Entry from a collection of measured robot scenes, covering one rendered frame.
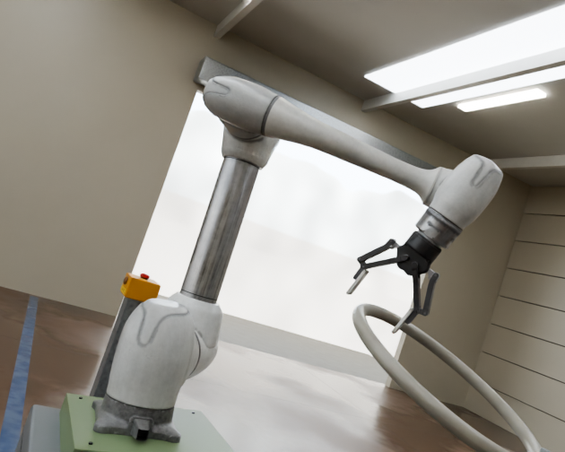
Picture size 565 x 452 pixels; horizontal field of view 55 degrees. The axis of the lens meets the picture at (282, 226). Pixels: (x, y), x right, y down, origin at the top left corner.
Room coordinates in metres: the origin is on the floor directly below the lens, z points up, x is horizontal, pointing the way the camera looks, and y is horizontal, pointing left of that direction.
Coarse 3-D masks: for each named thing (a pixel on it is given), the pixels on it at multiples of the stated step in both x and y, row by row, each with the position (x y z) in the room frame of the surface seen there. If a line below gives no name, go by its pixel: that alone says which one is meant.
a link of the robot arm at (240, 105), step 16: (224, 80) 1.25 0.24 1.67; (240, 80) 1.25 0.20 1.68; (208, 96) 1.26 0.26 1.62; (224, 96) 1.23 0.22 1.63; (240, 96) 1.22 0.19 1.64; (256, 96) 1.22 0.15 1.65; (272, 96) 1.23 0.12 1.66; (224, 112) 1.25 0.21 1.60; (240, 112) 1.23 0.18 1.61; (256, 112) 1.22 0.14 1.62; (240, 128) 1.29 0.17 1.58; (256, 128) 1.24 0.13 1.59
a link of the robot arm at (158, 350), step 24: (144, 312) 1.19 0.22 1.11; (168, 312) 1.19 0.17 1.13; (120, 336) 1.21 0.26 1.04; (144, 336) 1.17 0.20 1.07; (168, 336) 1.17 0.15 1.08; (192, 336) 1.23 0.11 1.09; (120, 360) 1.17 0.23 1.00; (144, 360) 1.16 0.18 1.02; (168, 360) 1.17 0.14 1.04; (192, 360) 1.26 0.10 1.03; (120, 384) 1.16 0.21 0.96; (144, 384) 1.15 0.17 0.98; (168, 384) 1.18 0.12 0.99; (144, 408) 1.16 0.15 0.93; (168, 408) 1.20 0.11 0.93
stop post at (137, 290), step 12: (132, 276) 2.06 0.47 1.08; (132, 288) 2.05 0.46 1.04; (144, 288) 2.07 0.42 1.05; (156, 288) 2.09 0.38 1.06; (132, 300) 2.08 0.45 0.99; (144, 300) 2.08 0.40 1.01; (120, 312) 2.11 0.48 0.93; (120, 324) 2.07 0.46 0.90; (108, 348) 2.11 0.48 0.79; (108, 360) 2.07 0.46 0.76; (108, 372) 2.08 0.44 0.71; (96, 384) 2.09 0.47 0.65; (96, 396) 2.07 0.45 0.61
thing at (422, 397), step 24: (360, 312) 1.16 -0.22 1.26; (384, 312) 1.33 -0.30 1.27; (360, 336) 1.09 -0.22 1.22; (384, 360) 1.02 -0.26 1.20; (456, 360) 1.38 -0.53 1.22; (408, 384) 0.98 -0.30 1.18; (480, 384) 1.34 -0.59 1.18; (432, 408) 0.96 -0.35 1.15; (504, 408) 1.28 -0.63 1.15; (456, 432) 0.95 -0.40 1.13; (528, 432) 1.20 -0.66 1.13
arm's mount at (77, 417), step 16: (64, 400) 1.32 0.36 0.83; (80, 400) 1.30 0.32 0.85; (64, 416) 1.24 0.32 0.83; (80, 416) 1.19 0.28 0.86; (176, 416) 1.36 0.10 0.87; (192, 416) 1.39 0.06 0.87; (64, 432) 1.17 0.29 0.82; (80, 432) 1.10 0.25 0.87; (96, 432) 1.12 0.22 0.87; (192, 432) 1.26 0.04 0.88; (208, 432) 1.29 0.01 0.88; (64, 448) 1.11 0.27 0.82; (80, 448) 1.02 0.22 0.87; (96, 448) 1.04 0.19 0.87; (112, 448) 1.06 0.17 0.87; (128, 448) 1.07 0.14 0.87; (144, 448) 1.10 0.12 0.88; (160, 448) 1.12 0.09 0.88; (176, 448) 1.14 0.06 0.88; (192, 448) 1.16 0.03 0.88; (208, 448) 1.19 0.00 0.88; (224, 448) 1.21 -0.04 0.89
